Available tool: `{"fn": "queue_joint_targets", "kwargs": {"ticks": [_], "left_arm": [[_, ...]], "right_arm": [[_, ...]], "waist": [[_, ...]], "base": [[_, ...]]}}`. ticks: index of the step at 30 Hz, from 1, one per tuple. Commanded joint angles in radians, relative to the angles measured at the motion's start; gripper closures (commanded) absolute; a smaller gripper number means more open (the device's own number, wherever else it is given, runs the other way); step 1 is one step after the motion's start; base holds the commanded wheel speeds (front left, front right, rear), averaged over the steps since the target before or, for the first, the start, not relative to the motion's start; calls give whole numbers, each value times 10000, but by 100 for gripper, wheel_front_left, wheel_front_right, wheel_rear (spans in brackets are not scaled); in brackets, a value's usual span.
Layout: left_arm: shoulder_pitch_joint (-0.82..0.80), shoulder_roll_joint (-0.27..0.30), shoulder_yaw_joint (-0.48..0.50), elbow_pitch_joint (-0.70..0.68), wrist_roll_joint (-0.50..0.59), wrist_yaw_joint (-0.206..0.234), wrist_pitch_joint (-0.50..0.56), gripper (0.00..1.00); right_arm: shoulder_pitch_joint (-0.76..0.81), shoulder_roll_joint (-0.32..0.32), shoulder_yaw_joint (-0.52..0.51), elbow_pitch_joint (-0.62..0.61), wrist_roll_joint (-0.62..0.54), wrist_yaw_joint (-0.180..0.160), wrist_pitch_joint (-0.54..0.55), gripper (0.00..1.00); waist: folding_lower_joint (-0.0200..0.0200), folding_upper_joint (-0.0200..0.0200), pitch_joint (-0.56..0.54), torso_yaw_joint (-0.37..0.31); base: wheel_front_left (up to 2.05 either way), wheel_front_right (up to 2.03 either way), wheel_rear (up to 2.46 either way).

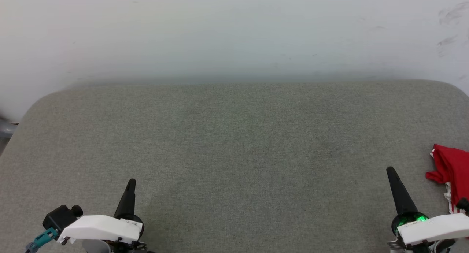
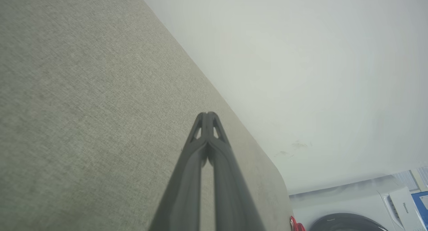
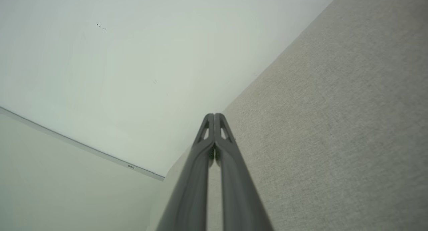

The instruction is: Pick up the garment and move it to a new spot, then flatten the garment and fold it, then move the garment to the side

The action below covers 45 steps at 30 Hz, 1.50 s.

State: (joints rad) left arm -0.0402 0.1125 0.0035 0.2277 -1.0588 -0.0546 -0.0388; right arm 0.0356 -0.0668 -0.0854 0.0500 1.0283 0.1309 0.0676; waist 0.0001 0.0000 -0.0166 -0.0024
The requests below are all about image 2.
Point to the red shirt with white sleeves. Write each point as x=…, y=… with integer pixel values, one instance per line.
x=297, y=225

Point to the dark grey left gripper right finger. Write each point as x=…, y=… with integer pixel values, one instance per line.
x=230, y=194

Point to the blue and white energy label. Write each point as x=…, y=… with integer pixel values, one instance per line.
x=422, y=206

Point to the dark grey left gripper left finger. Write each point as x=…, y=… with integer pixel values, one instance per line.
x=184, y=194

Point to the white washing machine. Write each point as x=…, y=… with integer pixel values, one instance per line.
x=361, y=199

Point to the dark round washing machine door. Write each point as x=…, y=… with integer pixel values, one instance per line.
x=347, y=223

